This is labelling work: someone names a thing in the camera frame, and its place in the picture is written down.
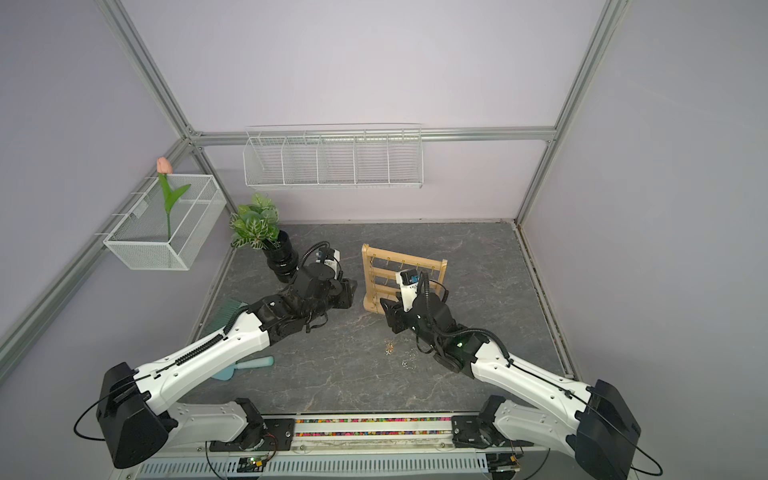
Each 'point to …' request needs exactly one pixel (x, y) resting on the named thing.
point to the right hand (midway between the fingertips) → (388, 296)
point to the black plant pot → (281, 257)
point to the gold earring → (389, 349)
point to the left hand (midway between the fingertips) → (352, 285)
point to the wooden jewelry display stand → (379, 271)
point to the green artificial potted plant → (255, 224)
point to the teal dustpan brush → (228, 310)
